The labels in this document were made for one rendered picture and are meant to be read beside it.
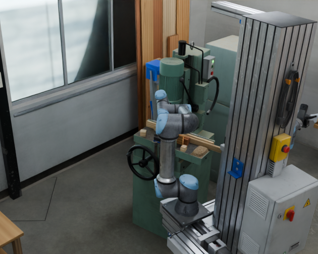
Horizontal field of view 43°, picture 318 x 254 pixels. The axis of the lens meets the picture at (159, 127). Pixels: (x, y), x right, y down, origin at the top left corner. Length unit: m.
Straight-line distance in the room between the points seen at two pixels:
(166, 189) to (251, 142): 0.59
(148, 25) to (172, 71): 1.61
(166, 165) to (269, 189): 0.60
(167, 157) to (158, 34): 2.53
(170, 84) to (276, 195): 1.22
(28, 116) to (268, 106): 2.48
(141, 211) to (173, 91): 1.14
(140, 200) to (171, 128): 1.38
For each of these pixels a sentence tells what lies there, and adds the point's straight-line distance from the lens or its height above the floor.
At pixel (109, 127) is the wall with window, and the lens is 4.65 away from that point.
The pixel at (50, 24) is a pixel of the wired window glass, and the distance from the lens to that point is 3.90.
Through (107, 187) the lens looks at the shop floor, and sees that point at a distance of 4.13.
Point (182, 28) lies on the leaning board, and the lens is 4.91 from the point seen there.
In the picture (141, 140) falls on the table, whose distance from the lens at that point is 3.17.
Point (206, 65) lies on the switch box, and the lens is 3.15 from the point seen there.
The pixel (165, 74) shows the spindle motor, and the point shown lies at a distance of 2.91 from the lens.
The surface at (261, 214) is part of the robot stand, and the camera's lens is 2.19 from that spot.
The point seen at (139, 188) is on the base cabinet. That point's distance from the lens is 3.42.
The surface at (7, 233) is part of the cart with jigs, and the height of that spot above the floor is 0.53.
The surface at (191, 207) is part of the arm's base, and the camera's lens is 2.51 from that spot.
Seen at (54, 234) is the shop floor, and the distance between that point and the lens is 3.67.
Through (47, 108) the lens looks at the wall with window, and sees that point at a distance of 4.00.
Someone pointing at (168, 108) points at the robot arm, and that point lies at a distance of 2.62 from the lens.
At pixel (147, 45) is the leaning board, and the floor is 1.17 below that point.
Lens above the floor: 2.45
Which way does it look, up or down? 28 degrees down
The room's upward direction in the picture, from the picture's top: 2 degrees clockwise
